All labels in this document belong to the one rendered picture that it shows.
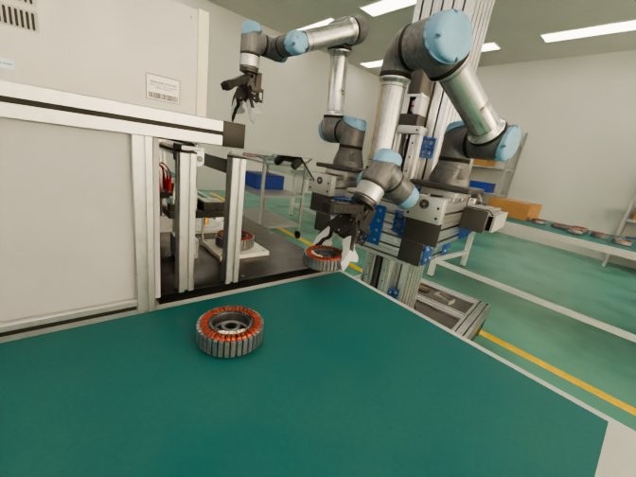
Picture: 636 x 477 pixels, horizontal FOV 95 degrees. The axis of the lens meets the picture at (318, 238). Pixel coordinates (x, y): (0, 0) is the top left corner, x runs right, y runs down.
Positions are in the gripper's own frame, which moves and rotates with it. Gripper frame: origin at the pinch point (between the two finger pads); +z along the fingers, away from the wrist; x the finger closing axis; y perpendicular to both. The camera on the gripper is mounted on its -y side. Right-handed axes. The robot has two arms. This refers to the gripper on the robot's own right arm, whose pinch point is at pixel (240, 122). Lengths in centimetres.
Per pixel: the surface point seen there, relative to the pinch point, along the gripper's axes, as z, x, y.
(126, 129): 8, -54, -57
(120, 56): -5, -40, -54
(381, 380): 40, -94, -35
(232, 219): 23, -55, -38
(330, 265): 33, -68, -18
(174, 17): -14, -42, -45
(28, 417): 40, -69, -73
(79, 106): 5, -53, -63
